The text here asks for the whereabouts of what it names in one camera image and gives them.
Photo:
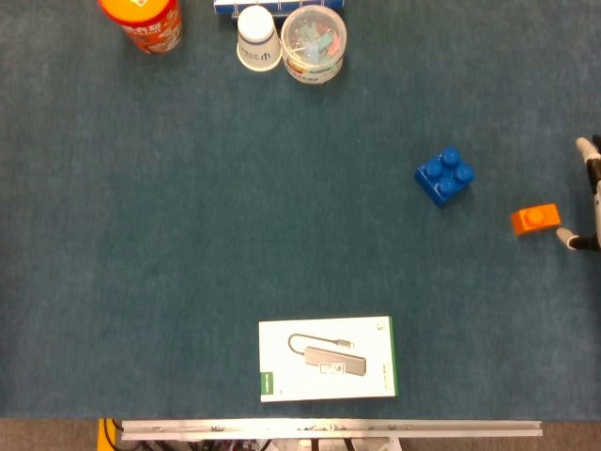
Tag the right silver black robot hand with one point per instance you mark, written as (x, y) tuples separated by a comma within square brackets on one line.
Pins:
[(592, 164)]

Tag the orange building block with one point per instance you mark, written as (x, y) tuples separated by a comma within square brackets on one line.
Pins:
[(535, 219)]

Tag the blue building block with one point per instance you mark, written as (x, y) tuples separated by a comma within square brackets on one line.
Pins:
[(445, 177)]

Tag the clear jar of clips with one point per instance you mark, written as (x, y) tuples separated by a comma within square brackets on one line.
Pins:
[(313, 44)]

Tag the white USB hub box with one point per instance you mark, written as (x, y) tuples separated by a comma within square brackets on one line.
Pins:
[(326, 359)]

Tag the white paper cup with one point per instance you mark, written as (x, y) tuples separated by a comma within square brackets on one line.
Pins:
[(257, 42)]

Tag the red snack canister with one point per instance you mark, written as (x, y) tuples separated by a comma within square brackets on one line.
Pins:
[(146, 23)]

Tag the aluminium rail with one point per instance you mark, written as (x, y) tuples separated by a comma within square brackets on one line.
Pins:
[(328, 428)]

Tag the yellow frame piece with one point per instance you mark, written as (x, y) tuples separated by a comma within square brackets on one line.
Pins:
[(102, 434)]

